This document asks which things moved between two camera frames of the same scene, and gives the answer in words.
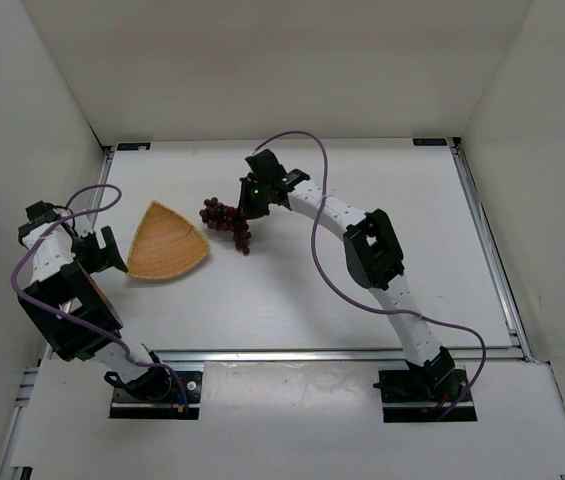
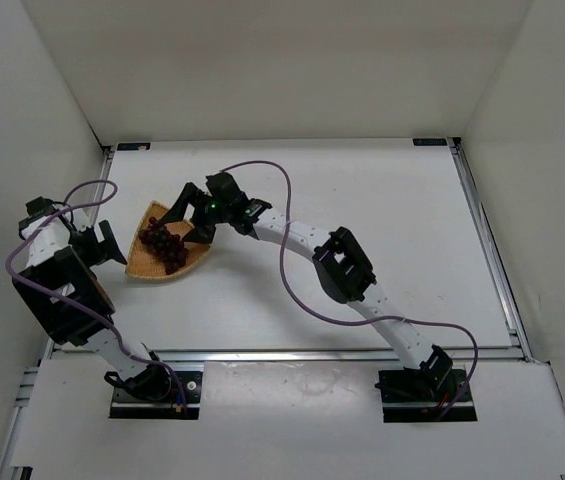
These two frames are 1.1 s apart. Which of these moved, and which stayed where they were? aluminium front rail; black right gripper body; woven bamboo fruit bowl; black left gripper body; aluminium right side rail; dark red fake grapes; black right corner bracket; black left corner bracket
Moved: black right gripper body; dark red fake grapes
Stayed: black right corner bracket; aluminium front rail; black left corner bracket; black left gripper body; woven bamboo fruit bowl; aluminium right side rail
